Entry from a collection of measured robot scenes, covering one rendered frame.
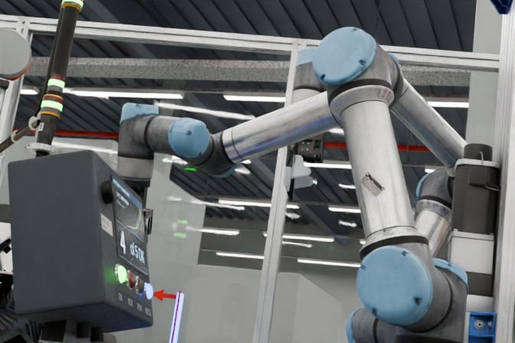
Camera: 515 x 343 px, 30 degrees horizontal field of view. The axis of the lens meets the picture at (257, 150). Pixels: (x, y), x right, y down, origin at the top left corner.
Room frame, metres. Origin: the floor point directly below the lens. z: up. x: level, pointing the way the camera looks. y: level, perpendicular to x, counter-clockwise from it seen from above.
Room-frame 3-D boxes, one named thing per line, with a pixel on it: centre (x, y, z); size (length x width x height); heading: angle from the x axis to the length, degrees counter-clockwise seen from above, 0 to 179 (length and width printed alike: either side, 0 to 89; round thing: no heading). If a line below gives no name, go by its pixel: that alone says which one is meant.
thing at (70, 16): (2.01, 0.46, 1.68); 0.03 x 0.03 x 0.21
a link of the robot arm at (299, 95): (2.18, -0.10, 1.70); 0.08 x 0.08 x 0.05
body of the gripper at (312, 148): (2.17, -0.11, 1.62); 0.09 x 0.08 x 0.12; 81
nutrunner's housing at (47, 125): (2.01, 0.46, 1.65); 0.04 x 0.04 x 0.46
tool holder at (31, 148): (2.02, 0.46, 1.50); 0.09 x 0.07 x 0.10; 26
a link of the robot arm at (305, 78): (2.18, -0.10, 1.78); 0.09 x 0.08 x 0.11; 116
